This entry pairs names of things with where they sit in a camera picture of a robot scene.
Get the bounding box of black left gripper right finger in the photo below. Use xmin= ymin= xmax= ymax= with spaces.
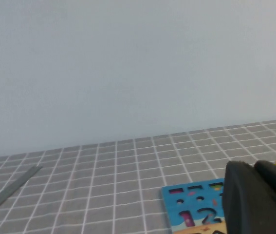
xmin=253 ymin=159 xmax=276 ymax=207

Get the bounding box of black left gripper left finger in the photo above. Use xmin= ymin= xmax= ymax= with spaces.
xmin=221 ymin=160 xmax=276 ymax=234

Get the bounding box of blue wooden number puzzle board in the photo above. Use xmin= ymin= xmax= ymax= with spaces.
xmin=161 ymin=177 xmax=228 ymax=234

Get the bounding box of grey checked tablecloth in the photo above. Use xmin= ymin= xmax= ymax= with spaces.
xmin=0 ymin=117 xmax=276 ymax=234

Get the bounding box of grey flat metal strip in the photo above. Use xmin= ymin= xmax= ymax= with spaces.
xmin=0 ymin=165 xmax=43 ymax=220

